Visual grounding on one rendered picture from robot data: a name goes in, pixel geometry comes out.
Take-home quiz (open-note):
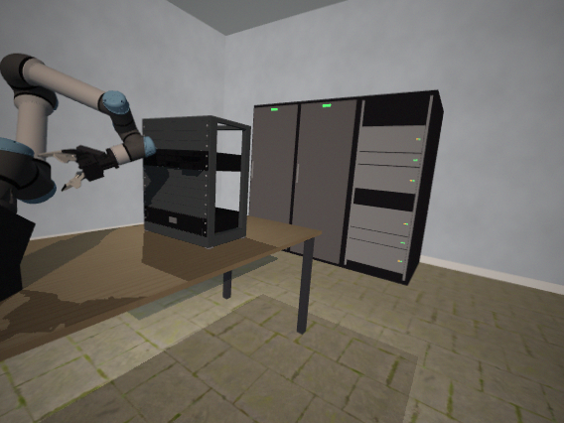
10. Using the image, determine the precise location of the dark grey server rack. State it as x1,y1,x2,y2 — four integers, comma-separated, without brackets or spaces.
142,115,251,249

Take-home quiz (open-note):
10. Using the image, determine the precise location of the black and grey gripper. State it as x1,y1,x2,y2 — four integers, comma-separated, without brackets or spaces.
38,148,119,192

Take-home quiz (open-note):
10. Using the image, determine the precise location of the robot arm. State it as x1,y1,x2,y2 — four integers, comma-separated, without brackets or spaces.
0,54,156,213

